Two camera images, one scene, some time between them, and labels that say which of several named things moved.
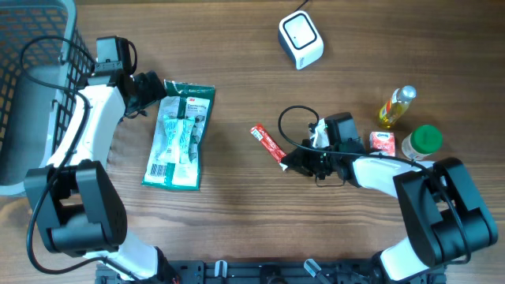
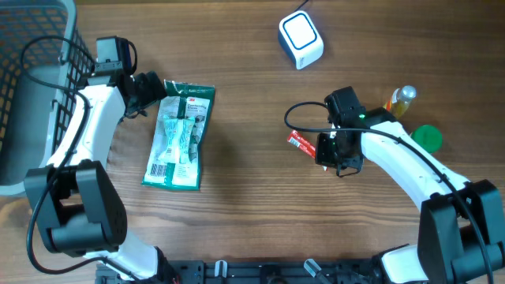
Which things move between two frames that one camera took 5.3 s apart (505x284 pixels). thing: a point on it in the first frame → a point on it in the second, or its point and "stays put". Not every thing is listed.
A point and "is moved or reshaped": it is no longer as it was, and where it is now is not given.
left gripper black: (152, 87) stays put
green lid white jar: (424, 141) stays put
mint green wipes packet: (177, 134) stays put
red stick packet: (270, 144) is moved or reshaped
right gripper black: (302, 162) → (323, 156)
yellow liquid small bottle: (401, 98) stays put
